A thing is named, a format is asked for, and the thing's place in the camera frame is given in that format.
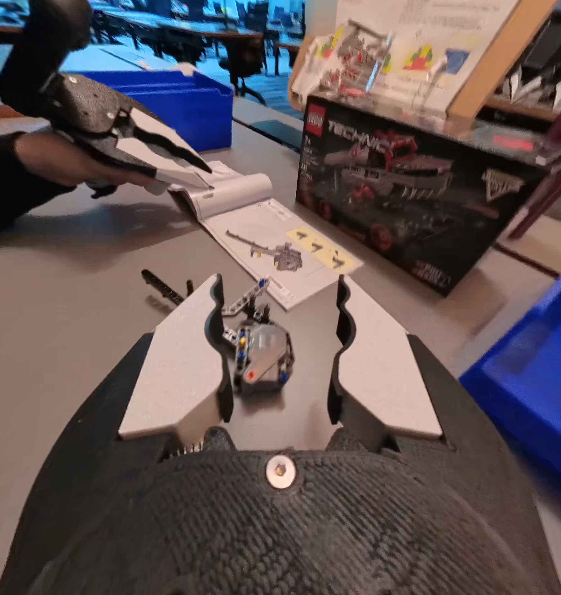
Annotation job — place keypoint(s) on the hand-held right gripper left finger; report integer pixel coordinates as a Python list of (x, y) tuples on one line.
[(178, 372)]

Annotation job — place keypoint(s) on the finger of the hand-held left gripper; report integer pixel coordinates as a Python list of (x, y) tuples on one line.
[(183, 179), (155, 128)]

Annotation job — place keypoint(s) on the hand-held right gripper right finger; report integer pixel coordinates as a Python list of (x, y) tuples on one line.
[(387, 386)]

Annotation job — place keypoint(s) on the grey toy brick assembly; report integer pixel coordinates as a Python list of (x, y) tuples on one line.
[(262, 353)]

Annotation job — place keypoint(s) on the toy instruction booklet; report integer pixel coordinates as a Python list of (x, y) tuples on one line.
[(271, 232)]

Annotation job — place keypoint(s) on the person's left forearm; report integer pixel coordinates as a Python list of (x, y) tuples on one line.
[(11, 186)]

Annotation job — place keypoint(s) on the grey desk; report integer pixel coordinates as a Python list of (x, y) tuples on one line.
[(76, 302)]

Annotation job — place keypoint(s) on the person's left hand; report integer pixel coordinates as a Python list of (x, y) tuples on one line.
[(66, 158)]

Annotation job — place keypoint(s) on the blue plastic bin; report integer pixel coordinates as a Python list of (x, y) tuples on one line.
[(183, 102), (531, 372)]

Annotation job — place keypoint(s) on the black toy beam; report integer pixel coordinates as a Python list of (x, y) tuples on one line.
[(164, 288)]

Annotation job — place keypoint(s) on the dark flat panel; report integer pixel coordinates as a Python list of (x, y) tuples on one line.
[(278, 132)]

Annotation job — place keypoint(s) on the long background table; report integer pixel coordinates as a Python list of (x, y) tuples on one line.
[(192, 28)]

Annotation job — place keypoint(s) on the black office chair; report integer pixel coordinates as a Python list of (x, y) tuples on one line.
[(243, 60)]

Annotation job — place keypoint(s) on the black toy set box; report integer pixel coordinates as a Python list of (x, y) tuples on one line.
[(424, 195)]

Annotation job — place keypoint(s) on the printed instruction sheet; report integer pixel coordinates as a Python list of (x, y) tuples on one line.
[(401, 51)]

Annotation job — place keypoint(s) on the wooden rack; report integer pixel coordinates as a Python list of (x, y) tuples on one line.
[(531, 69)]

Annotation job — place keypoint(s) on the dark red frame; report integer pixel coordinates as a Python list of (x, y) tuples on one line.
[(545, 186)]

